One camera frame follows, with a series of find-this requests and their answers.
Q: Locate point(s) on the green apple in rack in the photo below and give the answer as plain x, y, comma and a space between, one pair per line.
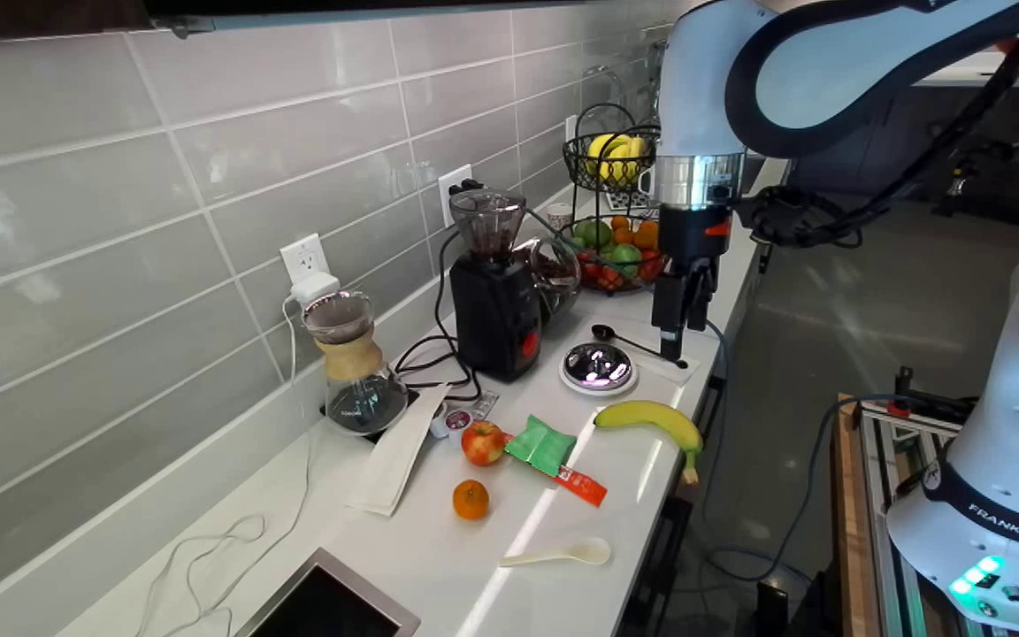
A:
595, 240

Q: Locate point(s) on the orange packet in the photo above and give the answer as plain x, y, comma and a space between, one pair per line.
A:
581, 485

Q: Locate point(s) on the yellow banana on counter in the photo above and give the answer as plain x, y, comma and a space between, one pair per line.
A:
657, 417

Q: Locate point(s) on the orange clementine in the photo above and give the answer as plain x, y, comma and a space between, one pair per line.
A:
470, 499
641, 230

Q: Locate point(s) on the aluminium frame cart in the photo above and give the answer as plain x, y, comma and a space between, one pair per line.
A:
878, 450

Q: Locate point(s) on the black coffee grinder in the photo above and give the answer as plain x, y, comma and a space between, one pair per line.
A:
494, 292

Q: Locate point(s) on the red apple in rack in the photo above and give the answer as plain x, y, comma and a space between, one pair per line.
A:
595, 273

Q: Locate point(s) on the white wall outlet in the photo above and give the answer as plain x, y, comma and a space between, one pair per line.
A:
301, 261

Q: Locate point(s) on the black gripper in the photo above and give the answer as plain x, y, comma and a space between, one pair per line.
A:
690, 244

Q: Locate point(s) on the white plastic spoon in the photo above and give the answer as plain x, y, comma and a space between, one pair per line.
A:
581, 553

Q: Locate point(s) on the black two-tier fruit rack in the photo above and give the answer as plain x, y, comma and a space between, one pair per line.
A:
595, 198

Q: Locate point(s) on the yellow fruit in top basket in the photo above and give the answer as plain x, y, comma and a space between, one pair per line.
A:
617, 162

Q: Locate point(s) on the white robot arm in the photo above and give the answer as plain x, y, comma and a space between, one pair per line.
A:
744, 84

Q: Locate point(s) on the orange clementine in rack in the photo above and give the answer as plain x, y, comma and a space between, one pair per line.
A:
641, 230

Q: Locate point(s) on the white power adapter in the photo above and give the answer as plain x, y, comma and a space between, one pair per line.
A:
315, 289

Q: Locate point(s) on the glass jar of beans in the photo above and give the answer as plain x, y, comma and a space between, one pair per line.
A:
558, 273

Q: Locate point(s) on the red yellow apple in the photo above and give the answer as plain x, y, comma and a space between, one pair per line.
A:
483, 443

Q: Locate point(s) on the black coffee scoop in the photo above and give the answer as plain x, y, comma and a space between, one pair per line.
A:
608, 333

